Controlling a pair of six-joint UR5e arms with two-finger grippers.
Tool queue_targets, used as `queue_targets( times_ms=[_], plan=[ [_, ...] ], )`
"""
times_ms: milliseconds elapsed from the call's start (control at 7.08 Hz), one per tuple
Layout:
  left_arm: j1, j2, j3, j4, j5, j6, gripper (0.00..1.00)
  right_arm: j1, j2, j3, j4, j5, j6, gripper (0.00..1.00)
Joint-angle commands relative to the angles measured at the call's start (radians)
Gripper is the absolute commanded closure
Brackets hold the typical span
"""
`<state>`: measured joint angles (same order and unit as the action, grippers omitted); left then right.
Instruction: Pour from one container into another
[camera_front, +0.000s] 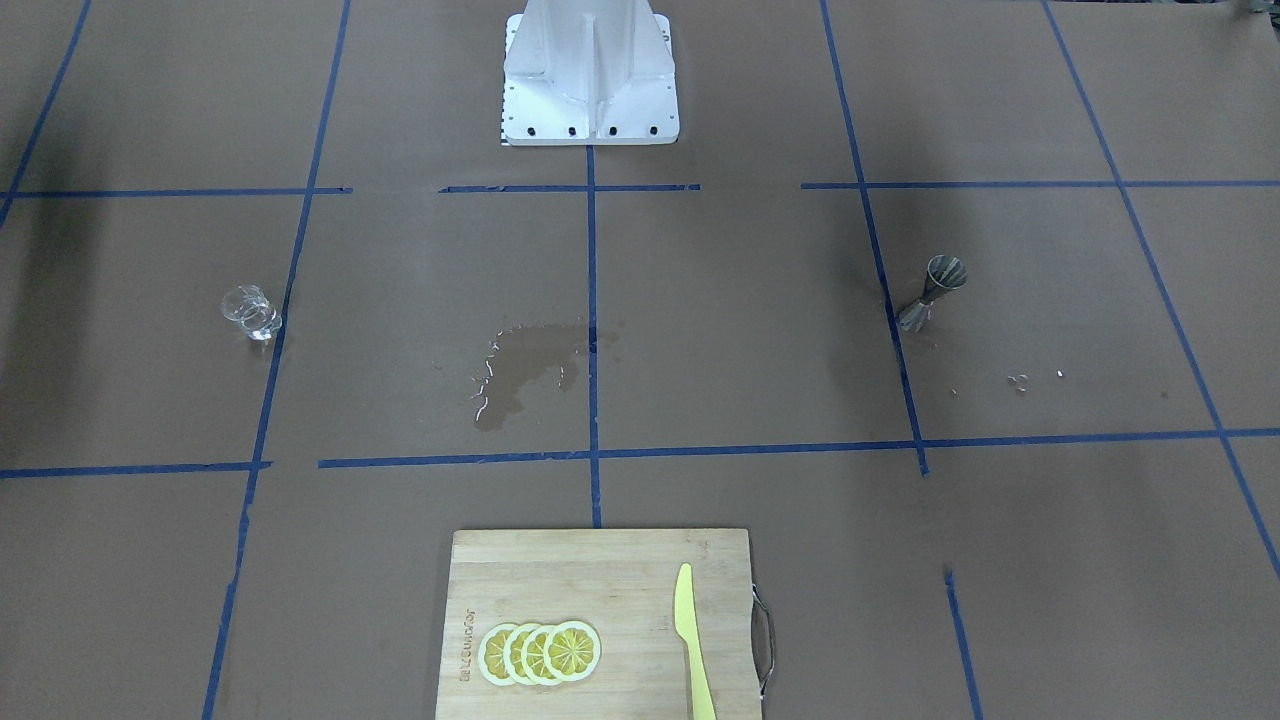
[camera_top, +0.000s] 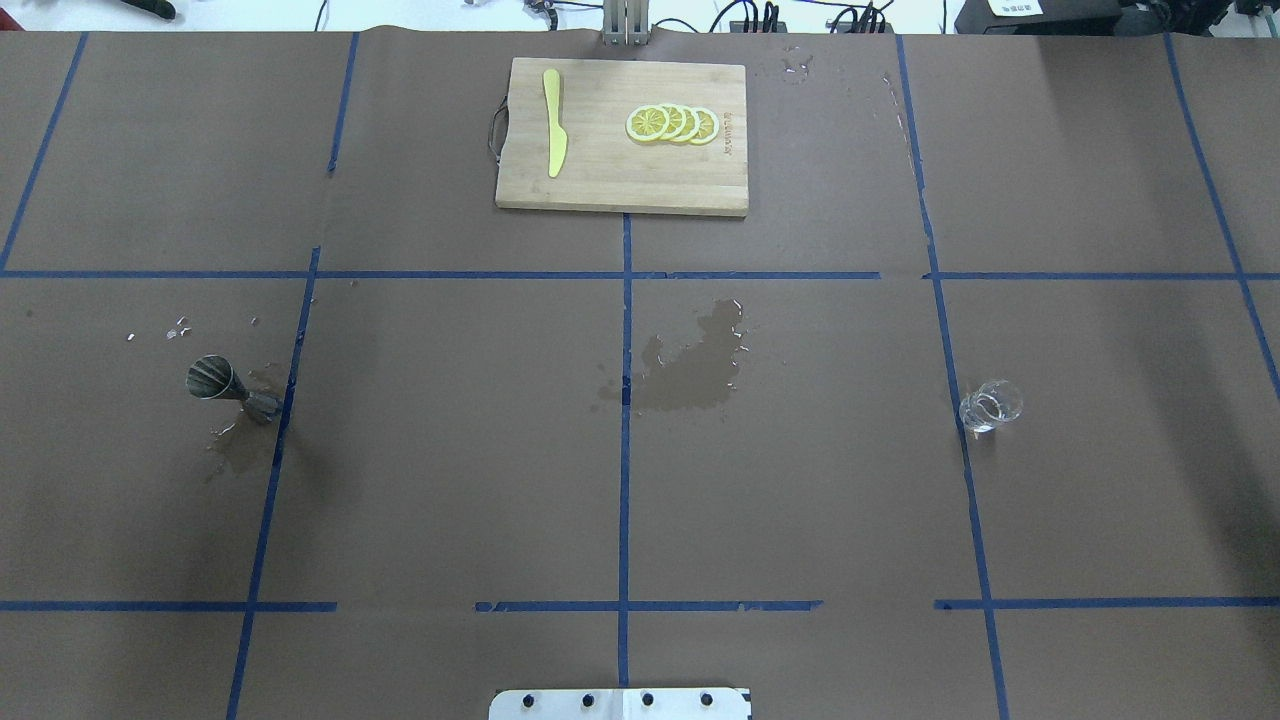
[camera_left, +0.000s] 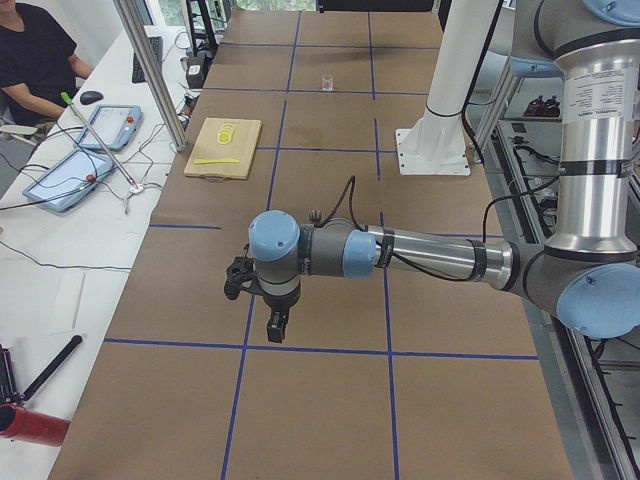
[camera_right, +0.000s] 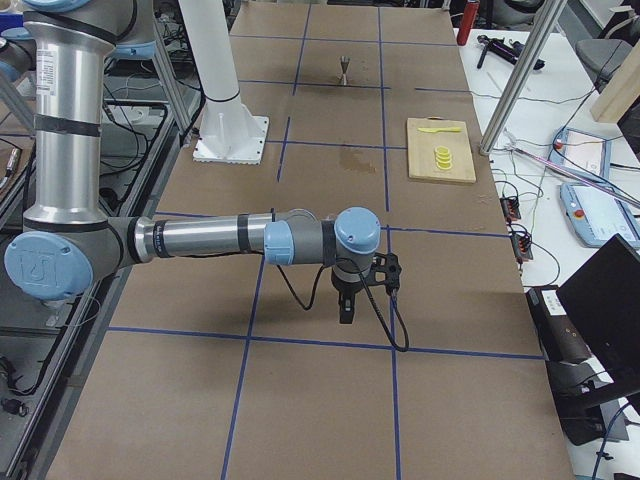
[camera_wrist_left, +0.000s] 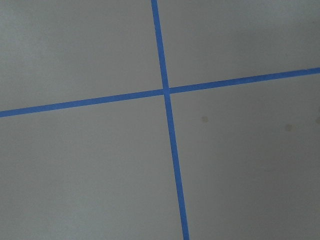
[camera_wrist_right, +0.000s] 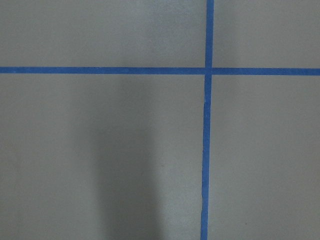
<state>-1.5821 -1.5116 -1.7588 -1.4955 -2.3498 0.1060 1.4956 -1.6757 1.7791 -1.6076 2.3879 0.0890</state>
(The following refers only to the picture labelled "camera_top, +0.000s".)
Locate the clear glass cup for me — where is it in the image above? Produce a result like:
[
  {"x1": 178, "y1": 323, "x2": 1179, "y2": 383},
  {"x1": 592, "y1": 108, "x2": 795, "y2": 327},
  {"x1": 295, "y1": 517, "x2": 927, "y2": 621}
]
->
[{"x1": 957, "y1": 379, "x2": 1024, "y2": 436}]

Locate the steel jigger measuring cup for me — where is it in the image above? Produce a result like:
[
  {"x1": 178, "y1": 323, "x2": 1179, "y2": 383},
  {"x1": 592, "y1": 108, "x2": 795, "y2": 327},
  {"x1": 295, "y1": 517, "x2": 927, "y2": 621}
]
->
[{"x1": 186, "y1": 355, "x2": 283, "y2": 425}]

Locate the wooden cutting board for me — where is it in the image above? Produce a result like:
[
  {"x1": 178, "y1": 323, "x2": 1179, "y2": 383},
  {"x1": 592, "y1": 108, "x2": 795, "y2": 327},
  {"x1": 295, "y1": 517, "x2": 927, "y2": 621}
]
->
[{"x1": 495, "y1": 56, "x2": 750, "y2": 218}]

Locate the yellow plastic knife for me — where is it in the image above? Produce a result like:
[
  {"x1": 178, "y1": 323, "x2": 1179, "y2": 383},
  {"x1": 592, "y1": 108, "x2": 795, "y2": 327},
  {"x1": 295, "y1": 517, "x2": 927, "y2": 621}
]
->
[{"x1": 541, "y1": 68, "x2": 568, "y2": 178}]

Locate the front lemon slice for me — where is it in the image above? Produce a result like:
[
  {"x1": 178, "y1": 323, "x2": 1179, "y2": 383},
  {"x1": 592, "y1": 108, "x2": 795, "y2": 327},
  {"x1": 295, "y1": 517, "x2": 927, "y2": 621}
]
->
[{"x1": 625, "y1": 104, "x2": 671, "y2": 143}]

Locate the lemon slice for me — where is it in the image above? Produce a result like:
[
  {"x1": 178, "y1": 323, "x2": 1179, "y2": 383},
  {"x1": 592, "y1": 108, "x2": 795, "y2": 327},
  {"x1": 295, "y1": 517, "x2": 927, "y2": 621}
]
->
[
  {"x1": 660, "y1": 102, "x2": 691, "y2": 142},
  {"x1": 687, "y1": 108, "x2": 721, "y2": 146},
  {"x1": 673, "y1": 106, "x2": 701, "y2": 143},
  {"x1": 625, "y1": 104, "x2": 671, "y2": 143}
]

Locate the back lemon slice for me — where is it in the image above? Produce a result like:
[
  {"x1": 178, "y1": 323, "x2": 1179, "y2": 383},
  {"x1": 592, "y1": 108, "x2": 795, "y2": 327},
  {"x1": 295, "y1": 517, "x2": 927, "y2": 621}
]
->
[{"x1": 687, "y1": 108, "x2": 721, "y2": 146}]

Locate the aluminium frame post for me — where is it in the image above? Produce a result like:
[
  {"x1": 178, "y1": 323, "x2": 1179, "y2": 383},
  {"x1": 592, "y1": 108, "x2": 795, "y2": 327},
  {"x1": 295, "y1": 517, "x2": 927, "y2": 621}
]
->
[{"x1": 600, "y1": 0, "x2": 652, "y2": 47}]

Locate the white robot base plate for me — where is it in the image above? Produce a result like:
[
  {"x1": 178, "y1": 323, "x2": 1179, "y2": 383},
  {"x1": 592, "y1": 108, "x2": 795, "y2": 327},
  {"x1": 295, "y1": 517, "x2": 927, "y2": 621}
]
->
[{"x1": 488, "y1": 687, "x2": 753, "y2": 719}]

